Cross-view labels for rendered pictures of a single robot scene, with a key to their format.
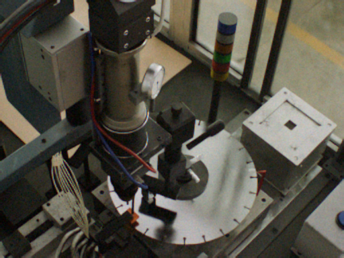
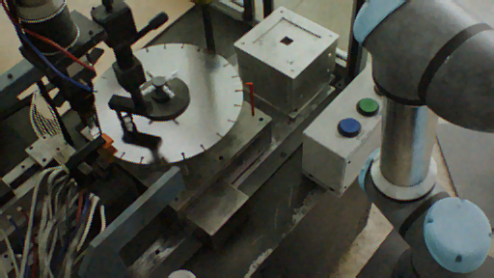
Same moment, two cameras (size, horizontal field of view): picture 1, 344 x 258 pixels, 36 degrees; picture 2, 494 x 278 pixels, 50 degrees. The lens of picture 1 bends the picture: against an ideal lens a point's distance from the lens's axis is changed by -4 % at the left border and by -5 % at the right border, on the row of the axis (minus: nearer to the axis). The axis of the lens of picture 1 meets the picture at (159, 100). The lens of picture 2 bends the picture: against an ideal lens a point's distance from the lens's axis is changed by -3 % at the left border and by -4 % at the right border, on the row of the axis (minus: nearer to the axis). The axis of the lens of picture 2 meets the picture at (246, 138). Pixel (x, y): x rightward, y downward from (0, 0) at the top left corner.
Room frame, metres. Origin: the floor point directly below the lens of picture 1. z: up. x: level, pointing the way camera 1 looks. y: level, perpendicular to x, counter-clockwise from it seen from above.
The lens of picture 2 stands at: (-0.10, -0.24, 1.79)
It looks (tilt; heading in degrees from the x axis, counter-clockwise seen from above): 53 degrees down; 2
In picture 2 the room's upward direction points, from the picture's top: 5 degrees counter-clockwise
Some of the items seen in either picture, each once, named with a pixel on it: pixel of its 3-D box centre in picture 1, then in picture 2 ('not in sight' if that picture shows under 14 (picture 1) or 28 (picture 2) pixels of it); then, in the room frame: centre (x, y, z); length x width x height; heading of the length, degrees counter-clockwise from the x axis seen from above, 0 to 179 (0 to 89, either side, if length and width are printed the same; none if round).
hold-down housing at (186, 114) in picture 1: (173, 142); (120, 43); (0.59, -0.03, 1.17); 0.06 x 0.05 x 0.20; 127
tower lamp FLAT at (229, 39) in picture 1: (226, 33); not in sight; (0.95, -0.15, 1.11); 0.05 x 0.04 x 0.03; 46
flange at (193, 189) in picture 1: (183, 173); (162, 94); (0.66, -0.06, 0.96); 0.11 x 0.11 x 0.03
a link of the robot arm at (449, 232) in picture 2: not in sight; (449, 240); (0.31, -0.57, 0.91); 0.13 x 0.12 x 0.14; 28
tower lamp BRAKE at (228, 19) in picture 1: (227, 23); not in sight; (0.95, -0.15, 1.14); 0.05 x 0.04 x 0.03; 46
